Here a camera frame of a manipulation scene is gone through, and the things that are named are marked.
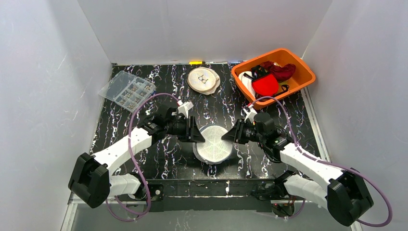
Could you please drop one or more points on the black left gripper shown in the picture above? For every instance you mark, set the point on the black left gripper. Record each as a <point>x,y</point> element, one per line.
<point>187,129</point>

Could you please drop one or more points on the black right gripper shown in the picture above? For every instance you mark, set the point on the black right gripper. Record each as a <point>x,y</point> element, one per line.
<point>240,131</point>

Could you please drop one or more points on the bright red bra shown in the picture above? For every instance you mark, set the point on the bright red bra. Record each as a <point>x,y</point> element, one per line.
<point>266,86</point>

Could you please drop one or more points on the dark red bra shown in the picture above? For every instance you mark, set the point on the dark red bra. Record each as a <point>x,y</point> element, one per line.
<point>281,73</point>

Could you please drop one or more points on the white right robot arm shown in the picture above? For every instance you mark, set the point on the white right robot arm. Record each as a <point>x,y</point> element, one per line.
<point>343,193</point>

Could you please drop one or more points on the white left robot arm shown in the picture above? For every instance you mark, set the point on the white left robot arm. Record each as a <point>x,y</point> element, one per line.
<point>93,179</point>

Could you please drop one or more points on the yellow tape piece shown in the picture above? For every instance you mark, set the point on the yellow tape piece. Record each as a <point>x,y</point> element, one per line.
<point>196,62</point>

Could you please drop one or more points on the clear plastic screw box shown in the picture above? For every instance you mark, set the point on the clear plastic screw box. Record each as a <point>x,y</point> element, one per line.
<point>127,90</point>

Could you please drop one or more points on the orange plastic bin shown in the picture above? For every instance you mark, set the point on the orange plastic bin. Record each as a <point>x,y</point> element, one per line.
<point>303,76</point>

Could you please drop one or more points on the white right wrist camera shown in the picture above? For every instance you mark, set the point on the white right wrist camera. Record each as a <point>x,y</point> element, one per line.
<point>250,112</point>

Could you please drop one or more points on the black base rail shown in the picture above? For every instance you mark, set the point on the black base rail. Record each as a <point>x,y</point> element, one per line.
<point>259,195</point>

